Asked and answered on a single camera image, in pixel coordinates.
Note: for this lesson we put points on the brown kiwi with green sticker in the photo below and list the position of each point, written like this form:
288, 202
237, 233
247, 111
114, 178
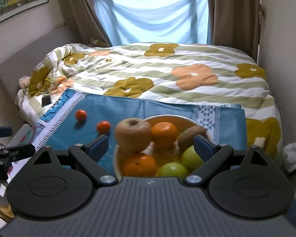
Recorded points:
191, 134

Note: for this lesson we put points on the pink floral cloth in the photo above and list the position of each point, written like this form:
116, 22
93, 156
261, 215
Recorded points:
24, 82

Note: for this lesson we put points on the brown curtain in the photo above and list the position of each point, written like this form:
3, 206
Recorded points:
233, 14
76, 7

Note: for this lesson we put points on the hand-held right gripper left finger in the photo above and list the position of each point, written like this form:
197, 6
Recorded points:
98, 148

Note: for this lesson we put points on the grey padded bed frame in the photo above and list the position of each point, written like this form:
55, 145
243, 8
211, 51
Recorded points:
32, 51

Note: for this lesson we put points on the patterned colourful mat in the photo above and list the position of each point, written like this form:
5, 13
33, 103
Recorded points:
61, 108

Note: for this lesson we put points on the cream bowl with cartoon print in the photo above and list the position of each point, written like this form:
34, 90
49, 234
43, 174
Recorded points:
162, 119

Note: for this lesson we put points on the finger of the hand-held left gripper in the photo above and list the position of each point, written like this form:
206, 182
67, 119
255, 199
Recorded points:
1, 131
19, 150

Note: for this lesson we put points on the brown russet apple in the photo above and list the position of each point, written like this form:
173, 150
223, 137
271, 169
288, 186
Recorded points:
133, 134

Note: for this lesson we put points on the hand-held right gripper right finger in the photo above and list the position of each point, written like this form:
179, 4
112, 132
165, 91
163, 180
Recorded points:
203, 146

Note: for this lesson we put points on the tan wooden furniture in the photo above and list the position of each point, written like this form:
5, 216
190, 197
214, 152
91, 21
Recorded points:
1, 202

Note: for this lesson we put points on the black smartphone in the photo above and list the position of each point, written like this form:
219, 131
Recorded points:
46, 101

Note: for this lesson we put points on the light blue sheet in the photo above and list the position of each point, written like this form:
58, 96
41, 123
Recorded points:
153, 17

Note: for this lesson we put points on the small orange-red tomato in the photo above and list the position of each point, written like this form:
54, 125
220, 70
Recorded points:
81, 115
103, 127

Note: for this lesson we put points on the orange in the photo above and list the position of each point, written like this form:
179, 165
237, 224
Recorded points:
139, 165
164, 134

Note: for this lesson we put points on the yellow floral pillow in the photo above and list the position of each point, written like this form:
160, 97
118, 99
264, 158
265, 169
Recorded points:
98, 42

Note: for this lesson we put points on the green apple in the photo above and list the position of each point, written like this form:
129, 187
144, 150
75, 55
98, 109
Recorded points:
191, 156
172, 169

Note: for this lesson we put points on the white plastic bag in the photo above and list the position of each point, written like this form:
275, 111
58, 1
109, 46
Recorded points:
294, 155

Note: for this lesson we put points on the floral striped blanket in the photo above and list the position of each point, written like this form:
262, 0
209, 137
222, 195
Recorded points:
187, 66

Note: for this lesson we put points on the blue table cloth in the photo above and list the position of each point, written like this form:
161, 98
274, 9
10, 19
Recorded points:
138, 108

